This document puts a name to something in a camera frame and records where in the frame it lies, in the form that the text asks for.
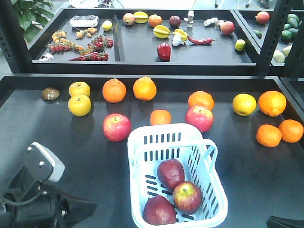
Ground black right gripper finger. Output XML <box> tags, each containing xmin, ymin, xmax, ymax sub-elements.
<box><xmin>266</xmin><ymin>216</ymin><xmax>304</xmax><ymax>228</ymax></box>

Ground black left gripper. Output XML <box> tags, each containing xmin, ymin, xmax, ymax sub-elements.
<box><xmin>0</xmin><ymin>167</ymin><xmax>97</xmax><ymax>228</ymax></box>

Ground dark red apple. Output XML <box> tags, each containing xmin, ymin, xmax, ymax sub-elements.
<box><xmin>157</xmin><ymin>159</ymin><xmax>185</xmax><ymax>191</ymax></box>
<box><xmin>142</xmin><ymin>195</ymin><xmax>176</xmax><ymax>225</ymax></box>

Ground dark red apple corner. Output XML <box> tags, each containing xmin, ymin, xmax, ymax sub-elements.
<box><xmin>173</xmin><ymin>181</ymin><xmax>202</xmax><ymax>215</ymax></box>

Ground light blue plastic basket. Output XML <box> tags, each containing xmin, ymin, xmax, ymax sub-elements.
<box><xmin>127</xmin><ymin>123</ymin><xmax>228</xmax><ymax>228</ymax></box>

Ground small orange left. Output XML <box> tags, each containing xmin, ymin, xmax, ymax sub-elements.
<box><xmin>256</xmin><ymin>124</ymin><xmax>282</xmax><ymax>148</ymax></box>

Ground small orange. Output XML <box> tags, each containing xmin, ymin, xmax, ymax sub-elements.
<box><xmin>256</xmin><ymin>124</ymin><xmax>282</xmax><ymax>148</ymax></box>
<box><xmin>278</xmin><ymin>119</ymin><xmax>304</xmax><ymax>143</ymax></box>

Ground small orange right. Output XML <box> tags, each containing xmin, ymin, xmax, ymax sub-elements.
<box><xmin>278</xmin><ymin>119</ymin><xmax>304</xmax><ymax>143</ymax></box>

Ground pink red apple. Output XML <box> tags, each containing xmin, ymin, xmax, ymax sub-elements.
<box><xmin>103</xmin><ymin>113</ymin><xmax>132</xmax><ymax>142</ymax></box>
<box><xmin>185</xmin><ymin>105</ymin><xmax>214</xmax><ymax>133</ymax></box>

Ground yellow pear fruit front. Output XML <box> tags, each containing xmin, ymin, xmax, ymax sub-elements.
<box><xmin>68</xmin><ymin>95</ymin><xmax>92</xmax><ymax>117</ymax></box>

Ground yellow pear fruit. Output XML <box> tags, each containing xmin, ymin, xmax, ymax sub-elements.
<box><xmin>68</xmin><ymin>81</ymin><xmax>91</xmax><ymax>97</ymax></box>
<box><xmin>68</xmin><ymin>95</ymin><xmax>92</xmax><ymax>117</ymax></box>

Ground navel orange with nub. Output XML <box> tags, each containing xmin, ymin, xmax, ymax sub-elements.
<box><xmin>258</xmin><ymin>90</ymin><xmax>286</xmax><ymax>117</ymax></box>

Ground yellow orange citrus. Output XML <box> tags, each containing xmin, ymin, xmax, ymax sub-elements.
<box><xmin>232</xmin><ymin>93</ymin><xmax>257</xmax><ymax>116</ymax></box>

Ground yellow pear fruit back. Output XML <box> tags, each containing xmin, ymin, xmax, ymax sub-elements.
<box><xmin>68</xmin><ymin>81</ymin><xmax>91</xmax><ymax>97</ymax></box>

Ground small tangerine centre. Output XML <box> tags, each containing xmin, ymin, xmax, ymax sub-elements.
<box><xmin>150</xmin><ymin>109</ymin><xmax>171</xmax><ymax>125</ymax></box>

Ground orange with knob top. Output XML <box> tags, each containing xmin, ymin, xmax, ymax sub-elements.
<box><xmin>102</xmin><ymin>78</ymin><xmax>126</xmax><ymax>103</ymax></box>

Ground round orange back row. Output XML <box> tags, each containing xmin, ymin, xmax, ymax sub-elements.
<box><xmin>133</xmin><ymin>76</ymin><xmax>157</xmax><ymax>101</ymax></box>

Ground large orange back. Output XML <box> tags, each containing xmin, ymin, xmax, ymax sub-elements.
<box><xmin>188</xmin><ymin>91</ymin><xmax>215</xmax><ymax>110</ymax></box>

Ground black wooden produce stand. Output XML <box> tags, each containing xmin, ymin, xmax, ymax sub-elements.
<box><xmin>0</xmin><ymin>0</ymin><xmax>304</xmax><ymax>228</ymax></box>

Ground red bell pepper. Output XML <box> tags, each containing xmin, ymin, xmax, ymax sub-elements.
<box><xmin>157</xmin><ymin>43</ymin><xmax>171</xmax><ymax>61</ymax></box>

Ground red chili pepper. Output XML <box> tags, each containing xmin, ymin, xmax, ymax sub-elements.
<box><xmin>187</xmin><ymin>36</ymin><xmax>214</xmax><ymax>45</ymax></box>

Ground white garlic bulb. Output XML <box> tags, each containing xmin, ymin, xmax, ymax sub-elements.
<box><xmin>172</xmin><ymin>35</ymin><xmax>184</xmax><ymax>47</ymax></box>

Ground green potted plant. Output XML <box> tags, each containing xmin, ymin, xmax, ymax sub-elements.
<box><xmin>11</xmin><ymin>0</ymin><xmax>54</xmax><ymax>43</ymax></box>

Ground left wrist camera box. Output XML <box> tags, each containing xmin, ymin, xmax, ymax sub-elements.
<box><xmin>24</xmin><ymin>142</ymin><xmax>65</xmax><ymax>182</ymax></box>

